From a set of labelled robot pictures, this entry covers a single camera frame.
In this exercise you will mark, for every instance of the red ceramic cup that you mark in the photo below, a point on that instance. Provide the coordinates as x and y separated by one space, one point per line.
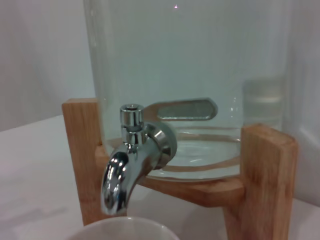
120 228

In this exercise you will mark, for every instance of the wooden dispenser stand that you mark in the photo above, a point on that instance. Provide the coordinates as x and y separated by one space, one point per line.
267 175

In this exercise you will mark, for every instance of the chrome faucet with lever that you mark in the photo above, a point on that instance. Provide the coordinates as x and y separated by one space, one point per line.
120 175

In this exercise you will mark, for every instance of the clear glass water dispenser jar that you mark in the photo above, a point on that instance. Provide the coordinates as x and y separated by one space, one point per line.
187 62

